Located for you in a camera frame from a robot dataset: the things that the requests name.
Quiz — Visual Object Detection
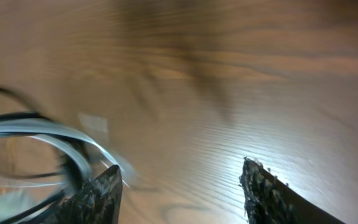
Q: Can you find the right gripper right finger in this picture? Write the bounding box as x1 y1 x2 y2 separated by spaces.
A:
239 157 344 224

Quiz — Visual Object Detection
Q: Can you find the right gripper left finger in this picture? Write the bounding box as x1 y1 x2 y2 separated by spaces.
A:
29 165 122 224

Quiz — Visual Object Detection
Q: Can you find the black usb cable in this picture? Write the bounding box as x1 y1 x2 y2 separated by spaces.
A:
0 84 90 224

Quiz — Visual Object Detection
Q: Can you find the white usb cable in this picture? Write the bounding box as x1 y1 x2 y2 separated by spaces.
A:
0 112 136 190

